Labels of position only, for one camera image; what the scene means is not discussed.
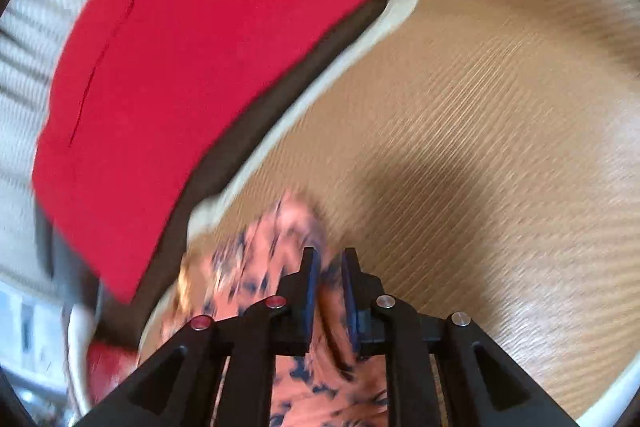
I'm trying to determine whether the orange floral garment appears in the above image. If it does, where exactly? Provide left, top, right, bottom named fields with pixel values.
left=137, top=192, right=441, bottom=427

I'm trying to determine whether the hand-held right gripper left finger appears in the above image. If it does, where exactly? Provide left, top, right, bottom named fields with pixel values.
left=75, top=247, right=323, bottom=427

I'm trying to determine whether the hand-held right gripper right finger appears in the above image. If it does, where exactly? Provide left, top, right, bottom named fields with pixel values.
left=341, top=248, right=583, bottom=427

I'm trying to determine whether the woven bamboo mat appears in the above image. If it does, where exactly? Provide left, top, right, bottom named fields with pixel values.
left=135, top=0, right=640, bottom=427

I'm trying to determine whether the red printed box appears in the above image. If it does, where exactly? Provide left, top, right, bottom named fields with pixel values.
left=86, top=341, right=141, bottom=395

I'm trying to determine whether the red cushion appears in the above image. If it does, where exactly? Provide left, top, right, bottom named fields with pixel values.
left=31, top=0, right=383, bottom=303

